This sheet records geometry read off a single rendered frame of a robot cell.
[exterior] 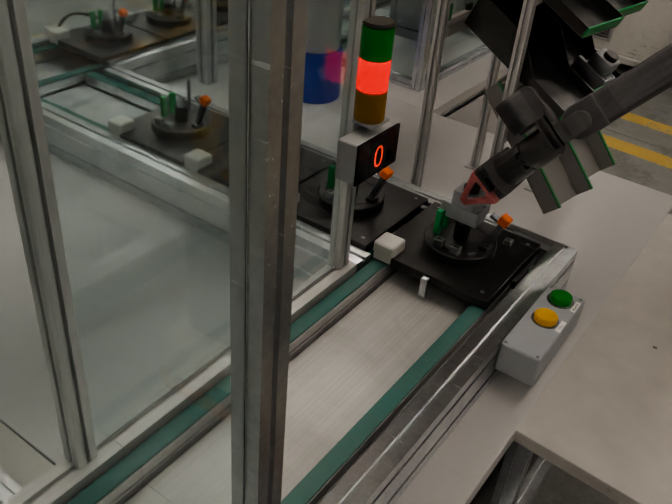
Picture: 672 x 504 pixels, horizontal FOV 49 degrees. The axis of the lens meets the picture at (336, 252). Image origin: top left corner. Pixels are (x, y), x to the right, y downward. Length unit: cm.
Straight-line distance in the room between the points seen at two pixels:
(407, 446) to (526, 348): 30
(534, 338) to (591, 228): 60
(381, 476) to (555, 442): 36
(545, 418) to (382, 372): 28
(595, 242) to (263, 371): 135
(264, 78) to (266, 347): 19
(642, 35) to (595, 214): 374
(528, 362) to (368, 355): 26
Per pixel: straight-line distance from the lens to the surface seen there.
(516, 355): 125
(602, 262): 171
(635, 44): 558
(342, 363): 122
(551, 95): 153
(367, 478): 102
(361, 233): 143
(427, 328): 131
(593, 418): 133
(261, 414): 53
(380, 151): 121
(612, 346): 149
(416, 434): 107
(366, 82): 115
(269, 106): 40
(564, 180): 165
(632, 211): 195
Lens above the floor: 175
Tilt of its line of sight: 35 degrees down
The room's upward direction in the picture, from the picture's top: 5 degrees clockwise
